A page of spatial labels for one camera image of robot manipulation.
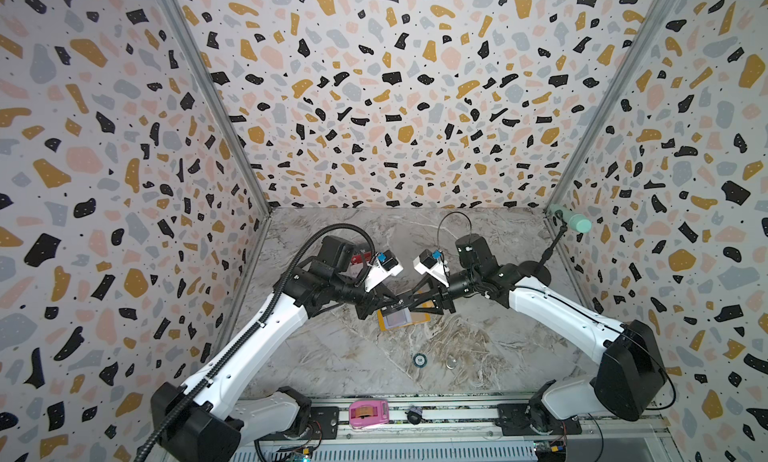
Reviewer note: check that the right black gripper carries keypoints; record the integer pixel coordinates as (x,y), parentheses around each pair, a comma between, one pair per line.
(447,293)

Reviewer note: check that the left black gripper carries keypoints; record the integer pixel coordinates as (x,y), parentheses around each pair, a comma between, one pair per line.
(376,302)

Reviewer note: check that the yellow leather card holder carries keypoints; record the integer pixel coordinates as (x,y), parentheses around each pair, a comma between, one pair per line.
(400,319)

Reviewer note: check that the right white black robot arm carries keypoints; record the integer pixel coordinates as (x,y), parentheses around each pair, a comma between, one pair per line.
(630,372)

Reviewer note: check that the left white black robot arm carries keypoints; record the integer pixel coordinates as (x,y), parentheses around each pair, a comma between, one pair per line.
(203,418)

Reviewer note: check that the clear acrylic card box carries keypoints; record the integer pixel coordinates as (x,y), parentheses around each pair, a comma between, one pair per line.
(361,258)

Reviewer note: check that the pink tape dispenser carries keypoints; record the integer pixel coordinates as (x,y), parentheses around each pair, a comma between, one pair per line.
(368,413)

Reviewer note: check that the black microphone stand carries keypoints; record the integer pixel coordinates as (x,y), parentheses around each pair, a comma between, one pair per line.
(537,269)

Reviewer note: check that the small black knob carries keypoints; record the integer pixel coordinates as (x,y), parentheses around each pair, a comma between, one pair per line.
(414,415)

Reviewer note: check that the green circuit board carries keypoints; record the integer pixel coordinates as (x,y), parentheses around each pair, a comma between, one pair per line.
(301,455)

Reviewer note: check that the right circuit board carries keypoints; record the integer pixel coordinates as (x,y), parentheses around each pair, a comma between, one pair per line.
(550,451)

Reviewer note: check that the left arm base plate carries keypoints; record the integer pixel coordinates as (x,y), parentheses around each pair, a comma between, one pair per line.
(313,424)

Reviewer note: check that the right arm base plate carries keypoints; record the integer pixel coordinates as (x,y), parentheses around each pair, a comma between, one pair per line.
(514,420)

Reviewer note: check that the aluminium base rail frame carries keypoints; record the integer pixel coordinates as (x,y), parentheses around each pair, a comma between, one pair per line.
(461,428)

